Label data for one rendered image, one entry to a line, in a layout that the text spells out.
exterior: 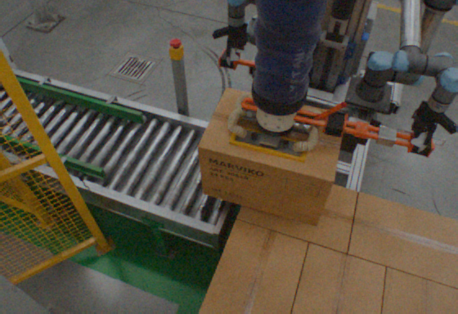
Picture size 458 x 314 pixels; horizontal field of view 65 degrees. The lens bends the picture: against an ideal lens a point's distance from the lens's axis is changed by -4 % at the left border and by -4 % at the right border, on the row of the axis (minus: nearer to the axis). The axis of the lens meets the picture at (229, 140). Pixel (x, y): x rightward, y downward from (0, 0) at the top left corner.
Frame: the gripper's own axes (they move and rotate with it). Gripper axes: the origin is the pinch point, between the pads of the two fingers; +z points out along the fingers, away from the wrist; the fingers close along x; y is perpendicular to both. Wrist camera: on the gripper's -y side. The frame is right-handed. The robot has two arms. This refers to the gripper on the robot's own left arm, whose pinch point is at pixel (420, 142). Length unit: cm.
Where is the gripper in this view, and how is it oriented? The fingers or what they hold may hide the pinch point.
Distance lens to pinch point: 167.2
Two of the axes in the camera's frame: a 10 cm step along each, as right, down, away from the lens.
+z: -0.2, 6.4, 7.7
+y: -9.5, -2.5, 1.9
